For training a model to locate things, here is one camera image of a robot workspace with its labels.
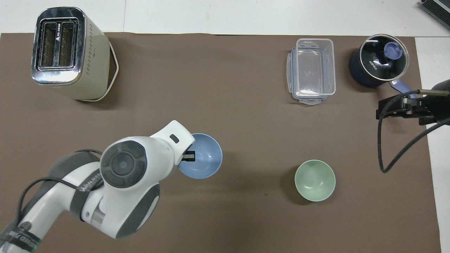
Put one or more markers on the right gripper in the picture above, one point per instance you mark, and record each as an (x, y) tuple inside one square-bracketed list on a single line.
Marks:
[(437, 107)]

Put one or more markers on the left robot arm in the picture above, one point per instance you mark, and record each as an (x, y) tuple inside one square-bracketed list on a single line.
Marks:
[(130, 175)]

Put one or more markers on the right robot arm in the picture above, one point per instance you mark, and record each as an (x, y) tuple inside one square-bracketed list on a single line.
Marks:
[(443, 86)]

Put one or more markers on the green bowl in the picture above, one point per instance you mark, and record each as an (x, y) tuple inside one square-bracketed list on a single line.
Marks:
[(315, 181)]

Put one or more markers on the blue bowl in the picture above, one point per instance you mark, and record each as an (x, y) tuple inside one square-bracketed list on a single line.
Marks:
[(207, 158)]

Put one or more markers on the glass pot lid blue knob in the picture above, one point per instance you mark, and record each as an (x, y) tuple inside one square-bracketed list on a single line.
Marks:
[(379, 58)]

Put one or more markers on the clear plastic food container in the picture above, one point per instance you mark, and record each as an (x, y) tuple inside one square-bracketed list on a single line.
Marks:
[(314, 66)]

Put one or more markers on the clear container lid blue seal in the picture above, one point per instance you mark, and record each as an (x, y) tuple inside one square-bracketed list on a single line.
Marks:
[(290, 70)]

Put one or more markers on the cream toaster with chrome top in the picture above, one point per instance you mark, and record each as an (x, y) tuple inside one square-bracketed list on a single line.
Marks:
[(93, 66)]

